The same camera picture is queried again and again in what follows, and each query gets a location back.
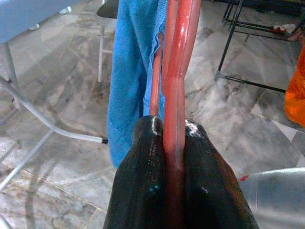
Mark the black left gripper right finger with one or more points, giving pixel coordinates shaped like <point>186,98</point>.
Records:
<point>209,186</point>

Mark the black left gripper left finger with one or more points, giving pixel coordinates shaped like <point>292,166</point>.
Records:
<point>140,179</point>

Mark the red plastic hanger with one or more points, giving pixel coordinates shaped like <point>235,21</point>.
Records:
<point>174,95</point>

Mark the blue towel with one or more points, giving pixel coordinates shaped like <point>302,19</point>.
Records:
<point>128,71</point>

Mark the orange shirt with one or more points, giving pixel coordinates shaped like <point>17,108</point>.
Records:
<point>296,100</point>

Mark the black metal drying rack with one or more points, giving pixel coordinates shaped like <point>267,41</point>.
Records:
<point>228,40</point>

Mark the red white slippers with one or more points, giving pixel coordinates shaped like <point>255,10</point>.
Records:
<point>278,28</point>

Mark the grey folding chair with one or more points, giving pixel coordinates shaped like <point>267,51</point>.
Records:
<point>107,9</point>

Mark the light blue folding table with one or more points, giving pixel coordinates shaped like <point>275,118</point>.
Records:
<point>28,19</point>

